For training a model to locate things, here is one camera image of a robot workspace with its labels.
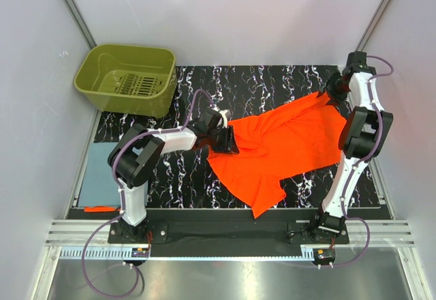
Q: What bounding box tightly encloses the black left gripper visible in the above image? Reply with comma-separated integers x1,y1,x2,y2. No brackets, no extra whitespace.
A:
207,125,239,155

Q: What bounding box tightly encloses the orange t shirt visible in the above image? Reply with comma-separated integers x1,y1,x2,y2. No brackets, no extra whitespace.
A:
208,92,346,218

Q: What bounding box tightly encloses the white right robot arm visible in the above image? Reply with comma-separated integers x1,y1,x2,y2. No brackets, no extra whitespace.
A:
307,51,393,243

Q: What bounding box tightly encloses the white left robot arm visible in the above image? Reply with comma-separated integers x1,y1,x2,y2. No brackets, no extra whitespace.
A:
108,108,239,243

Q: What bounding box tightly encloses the black marble pattern mat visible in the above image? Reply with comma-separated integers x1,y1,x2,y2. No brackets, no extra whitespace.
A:
92,64,382,209

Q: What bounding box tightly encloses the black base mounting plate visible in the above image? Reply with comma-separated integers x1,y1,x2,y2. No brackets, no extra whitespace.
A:
108,209,349,259

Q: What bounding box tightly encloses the olive green plastic basket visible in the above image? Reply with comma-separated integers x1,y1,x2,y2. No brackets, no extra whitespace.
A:
74,44,177,118

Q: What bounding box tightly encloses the folded grey-blue t shirt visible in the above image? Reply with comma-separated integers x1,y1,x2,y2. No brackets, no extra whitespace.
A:
78,142,121,207

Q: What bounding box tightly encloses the folded orange t shirt underneath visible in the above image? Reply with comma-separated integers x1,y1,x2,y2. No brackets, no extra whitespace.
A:
84,206,120,213

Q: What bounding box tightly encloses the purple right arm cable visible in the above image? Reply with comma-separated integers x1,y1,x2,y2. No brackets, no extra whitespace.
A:
315,54,396,270

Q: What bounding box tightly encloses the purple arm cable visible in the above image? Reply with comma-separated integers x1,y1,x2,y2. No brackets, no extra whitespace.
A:
81,89,219,297
315,54,396,270

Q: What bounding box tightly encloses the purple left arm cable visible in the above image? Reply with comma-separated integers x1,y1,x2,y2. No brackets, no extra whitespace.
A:
81,89,219,297

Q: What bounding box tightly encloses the right aluminium frame post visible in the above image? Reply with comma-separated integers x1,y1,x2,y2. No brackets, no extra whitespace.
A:
356,0,393,52

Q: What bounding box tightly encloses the aluminium frame post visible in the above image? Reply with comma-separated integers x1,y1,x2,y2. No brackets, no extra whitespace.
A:
356,0,393,52
63,0,97,48

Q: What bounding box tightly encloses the aluminium front rail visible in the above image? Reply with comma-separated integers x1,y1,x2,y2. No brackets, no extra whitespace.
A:
46,220,414,248

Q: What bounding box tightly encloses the left aluminium frame post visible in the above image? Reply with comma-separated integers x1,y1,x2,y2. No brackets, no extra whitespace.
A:
63,0,97,48

